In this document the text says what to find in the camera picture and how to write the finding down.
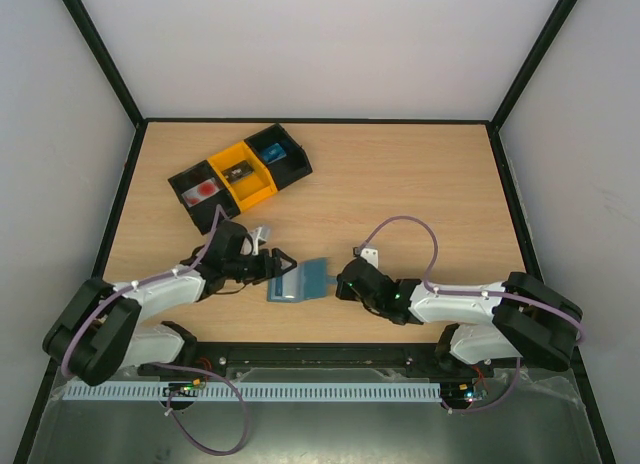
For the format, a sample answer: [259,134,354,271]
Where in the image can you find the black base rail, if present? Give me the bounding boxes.
[49,339,581,380]

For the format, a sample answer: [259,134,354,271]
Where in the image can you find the yellow bin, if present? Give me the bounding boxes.
[207,141,277,213]

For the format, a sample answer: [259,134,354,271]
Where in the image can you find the teal card holder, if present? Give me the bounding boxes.
[266,257,337,303]

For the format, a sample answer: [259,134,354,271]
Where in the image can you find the red white card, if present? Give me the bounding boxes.
[181,178,221,208]

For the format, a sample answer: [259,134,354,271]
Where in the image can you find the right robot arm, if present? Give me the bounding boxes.
[336,257,584,376]

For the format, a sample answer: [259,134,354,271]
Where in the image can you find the blue card in bin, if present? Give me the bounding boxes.
[260,142,287,165]

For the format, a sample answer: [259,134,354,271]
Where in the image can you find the black cage frame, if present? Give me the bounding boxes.
[9,0,621,464]

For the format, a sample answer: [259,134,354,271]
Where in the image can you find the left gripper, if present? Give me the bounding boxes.
[225,248,297,285]

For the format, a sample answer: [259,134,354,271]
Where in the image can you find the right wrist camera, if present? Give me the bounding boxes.
[353,245,379,268]

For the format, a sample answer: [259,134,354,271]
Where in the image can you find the right black bin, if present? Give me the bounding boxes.
[245,123,313,191]

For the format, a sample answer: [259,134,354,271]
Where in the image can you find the black card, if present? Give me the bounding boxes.
[223,160,254,184]

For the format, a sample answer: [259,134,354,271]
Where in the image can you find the blue slotted cable duct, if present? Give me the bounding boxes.
[62,381,441,403]

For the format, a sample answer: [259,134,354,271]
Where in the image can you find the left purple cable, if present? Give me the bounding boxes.
[61,205,224,380]

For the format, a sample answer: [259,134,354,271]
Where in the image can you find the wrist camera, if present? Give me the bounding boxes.
[353,245,379,268]
[249,225,271,255]

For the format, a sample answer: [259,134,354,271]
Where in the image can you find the black bin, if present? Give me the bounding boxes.
[245,123,313,191]
[168,160,240,235]

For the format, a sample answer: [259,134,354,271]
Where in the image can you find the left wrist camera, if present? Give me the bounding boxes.
[249,225,271,255]

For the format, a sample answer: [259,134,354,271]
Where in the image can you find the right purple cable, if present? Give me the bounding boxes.
[357,214,586,345]

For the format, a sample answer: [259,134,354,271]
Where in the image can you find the left black bin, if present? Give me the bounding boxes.
[168,160,240,235]

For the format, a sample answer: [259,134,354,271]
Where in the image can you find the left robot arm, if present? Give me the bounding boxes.
[42,221,297,386]

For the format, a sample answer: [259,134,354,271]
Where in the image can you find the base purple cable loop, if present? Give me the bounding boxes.
[162,366,255,454]

